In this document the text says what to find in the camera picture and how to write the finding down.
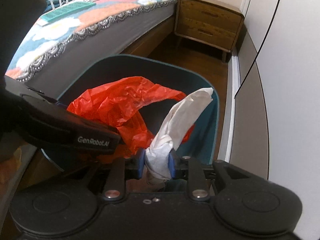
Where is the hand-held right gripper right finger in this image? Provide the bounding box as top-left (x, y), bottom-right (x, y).
top-left (168, 152), bottom-right (263, 202)

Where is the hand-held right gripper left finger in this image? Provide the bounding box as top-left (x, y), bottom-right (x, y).
top-left (101, 150), bottom-right (146, 202)

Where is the dark teal trash bin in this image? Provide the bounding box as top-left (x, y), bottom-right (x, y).
top-left (41, 54), bottom-right (220, 193)

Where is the white tissue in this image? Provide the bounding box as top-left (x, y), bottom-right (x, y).
top-left (145, 87), bottom-right (214, 180)

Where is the orange plastic bag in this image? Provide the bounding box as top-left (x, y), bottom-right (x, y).
top-left (66, 76), bottom-right (194, 159)

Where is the teal grid board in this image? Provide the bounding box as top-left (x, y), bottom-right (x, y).
top-left (41, 1), bottom-right (97, 27)

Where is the floral bedspread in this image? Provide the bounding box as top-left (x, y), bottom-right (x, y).
top-left (5, 0), bottom-right (193, 83)

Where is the wooden bed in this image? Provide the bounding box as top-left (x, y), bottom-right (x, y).
top-left (5, 0), bottom-right (193, 100)

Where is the white wardrobe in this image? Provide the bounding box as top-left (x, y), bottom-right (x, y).
top-left (217, 0), bottom-right (320, 188)

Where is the wooden nightstand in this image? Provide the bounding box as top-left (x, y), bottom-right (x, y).
top-left (174, 0), bottom-right (245, 63)

